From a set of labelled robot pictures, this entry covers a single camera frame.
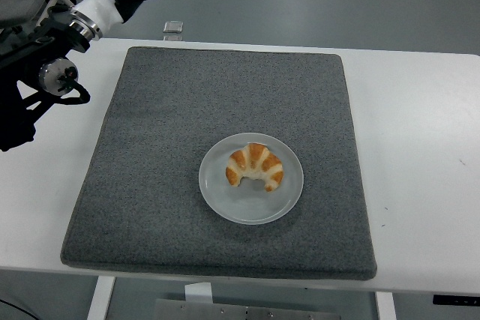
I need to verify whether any golden brown croissant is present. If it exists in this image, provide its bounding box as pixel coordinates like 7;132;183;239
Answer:
225;142;285;193

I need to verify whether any white table leg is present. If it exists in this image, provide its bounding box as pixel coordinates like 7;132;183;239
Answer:
86;277;116;320
374;292;398;320

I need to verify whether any white bracket under table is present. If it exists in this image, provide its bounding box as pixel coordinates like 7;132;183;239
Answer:
184;282;214;304

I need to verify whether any silver floor socket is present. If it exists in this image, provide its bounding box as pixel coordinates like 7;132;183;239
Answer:
163;19;185;34

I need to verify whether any black table control panel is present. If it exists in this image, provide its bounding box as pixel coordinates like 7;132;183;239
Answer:
433;294;480;306

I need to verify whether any grey metal plate with screws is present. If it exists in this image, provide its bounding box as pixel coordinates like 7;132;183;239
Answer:
154;298;342;320

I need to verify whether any grey felt mat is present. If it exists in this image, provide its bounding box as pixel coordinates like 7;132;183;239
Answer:
60;45;378;281

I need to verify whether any pale grey round plate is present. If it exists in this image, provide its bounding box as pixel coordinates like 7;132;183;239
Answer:
198;132;305;226

